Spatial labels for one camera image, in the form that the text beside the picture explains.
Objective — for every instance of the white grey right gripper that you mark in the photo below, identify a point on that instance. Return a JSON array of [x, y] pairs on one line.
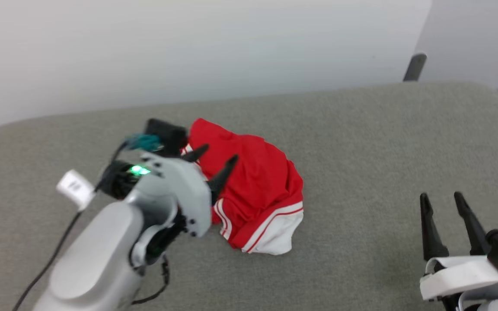
[[461, 274]]

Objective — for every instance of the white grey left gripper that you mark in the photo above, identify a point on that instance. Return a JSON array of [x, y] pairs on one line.
[[180, 185]]

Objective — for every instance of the red white striped garment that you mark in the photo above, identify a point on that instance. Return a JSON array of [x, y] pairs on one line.
[[257, 185]]

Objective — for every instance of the white board panel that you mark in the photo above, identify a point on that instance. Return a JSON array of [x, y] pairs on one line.
[[474, 39]]

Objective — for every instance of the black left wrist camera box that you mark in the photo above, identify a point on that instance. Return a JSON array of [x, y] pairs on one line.
[[169, 134]]

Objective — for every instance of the teal left camera connector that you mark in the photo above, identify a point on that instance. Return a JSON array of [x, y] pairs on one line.
[[144, 141]]

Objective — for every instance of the dark grey metal post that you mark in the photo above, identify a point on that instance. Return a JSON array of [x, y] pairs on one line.
[[415, 68]]

